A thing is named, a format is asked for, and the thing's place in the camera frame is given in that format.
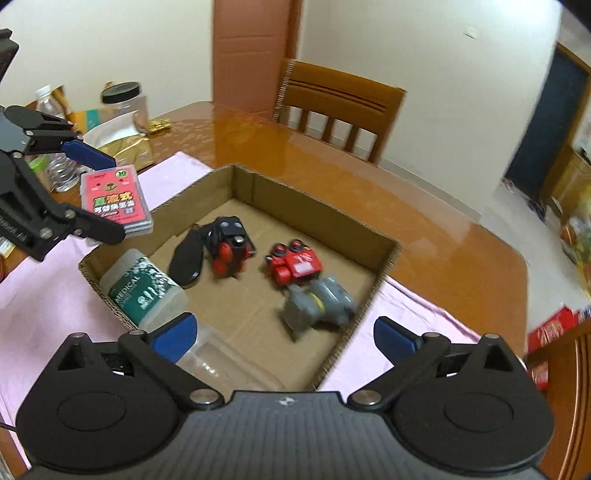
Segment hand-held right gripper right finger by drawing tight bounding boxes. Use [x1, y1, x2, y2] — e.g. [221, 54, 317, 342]
[346, 316, 532, 414]

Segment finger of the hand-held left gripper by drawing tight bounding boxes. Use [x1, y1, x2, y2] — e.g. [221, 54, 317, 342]
[0, 106, 116, 171]
[9, 157, 126, 245]

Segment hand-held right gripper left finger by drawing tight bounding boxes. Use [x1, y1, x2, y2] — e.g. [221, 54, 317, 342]
[44, 312, 227, 411]

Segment pink card pack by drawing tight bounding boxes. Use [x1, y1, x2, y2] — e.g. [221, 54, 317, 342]
[81, 165, 154, 237]

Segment green label plastic bottle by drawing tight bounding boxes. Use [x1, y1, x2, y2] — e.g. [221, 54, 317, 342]
[100, 248, 189, 330]

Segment clear plastic jar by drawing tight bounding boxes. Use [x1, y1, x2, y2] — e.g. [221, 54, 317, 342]
[178, 324, 284, 393]

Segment grey toy elephant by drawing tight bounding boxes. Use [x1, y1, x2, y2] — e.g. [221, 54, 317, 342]
[281, 276, 356, 342]

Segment cardboard box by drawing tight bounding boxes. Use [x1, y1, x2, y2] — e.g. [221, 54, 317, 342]
[78, 164, 402, 393]

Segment black toy train red wheels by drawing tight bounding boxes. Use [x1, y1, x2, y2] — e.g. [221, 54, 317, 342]
[205, 216, 258, 278]

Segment clear water bottle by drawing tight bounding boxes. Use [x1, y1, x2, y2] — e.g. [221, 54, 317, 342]
[34, 84, 83, 192]

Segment green and orange box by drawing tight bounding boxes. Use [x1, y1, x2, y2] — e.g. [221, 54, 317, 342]
[69, 108, 122, 136]

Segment gold tissue pack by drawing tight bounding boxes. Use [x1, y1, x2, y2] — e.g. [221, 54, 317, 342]
[81, 115, 155, 172]

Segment black lid plastic jar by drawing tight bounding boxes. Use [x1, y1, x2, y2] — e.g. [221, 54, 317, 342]
[100, 82, 151, 132]

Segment pink tablecloth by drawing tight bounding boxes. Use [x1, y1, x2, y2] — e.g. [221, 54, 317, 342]
[0, 152, 481, 480]

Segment black key fob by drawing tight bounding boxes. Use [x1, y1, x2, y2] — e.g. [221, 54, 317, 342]
[168, 224, 206, 289]

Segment red packets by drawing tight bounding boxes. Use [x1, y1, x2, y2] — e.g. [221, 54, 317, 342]
[526, 305, 591, 389]

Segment brown wooden door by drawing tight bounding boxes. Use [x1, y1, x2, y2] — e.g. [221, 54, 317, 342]
[212, 0, 303, 123]

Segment colourful bags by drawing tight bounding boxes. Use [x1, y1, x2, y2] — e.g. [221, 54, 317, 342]
[556, 185, 591, 298]

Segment dark door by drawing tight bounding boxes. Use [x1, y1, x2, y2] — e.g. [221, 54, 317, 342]
[503, 41, 591, 208]

